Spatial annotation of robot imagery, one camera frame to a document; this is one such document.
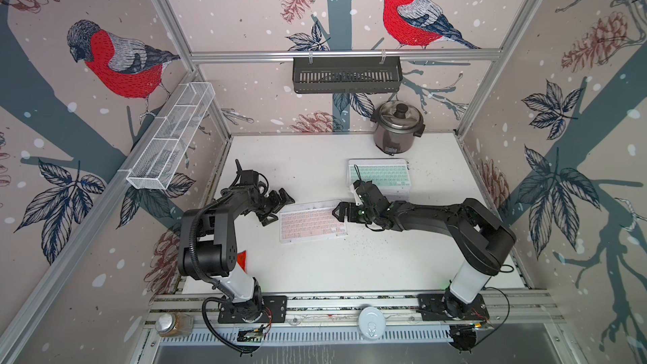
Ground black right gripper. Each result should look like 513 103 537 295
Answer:
330 200 379 223

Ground pink keyboard back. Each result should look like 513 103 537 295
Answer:
279 200 348 244

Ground green keyboard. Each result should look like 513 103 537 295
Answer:
346 158 412 195

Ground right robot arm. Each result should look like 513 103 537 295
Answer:
332 180 517 319

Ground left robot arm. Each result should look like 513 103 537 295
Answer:
177 166 295 322

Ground red packet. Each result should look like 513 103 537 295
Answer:
237 250 247 271

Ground steel rice cooker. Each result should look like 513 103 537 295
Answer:
371 100 426 155

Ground white round cap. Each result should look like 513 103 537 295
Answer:
357 307 386 340

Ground black hanging basket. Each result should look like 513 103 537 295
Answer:
292 57 403 94

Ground glass jar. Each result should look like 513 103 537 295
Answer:
155 313 194 337

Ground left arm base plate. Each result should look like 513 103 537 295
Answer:
217 295 287 325

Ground left black cable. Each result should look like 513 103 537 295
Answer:
201 297 264 356

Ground black cable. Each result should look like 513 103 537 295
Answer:
469 262 516 350
201 297 264 356

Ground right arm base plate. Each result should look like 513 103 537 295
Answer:
417 290 490 322

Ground right black cable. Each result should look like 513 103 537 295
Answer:
469 262 516 350

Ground aluminium front rail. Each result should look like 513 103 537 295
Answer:
143 288 566 328

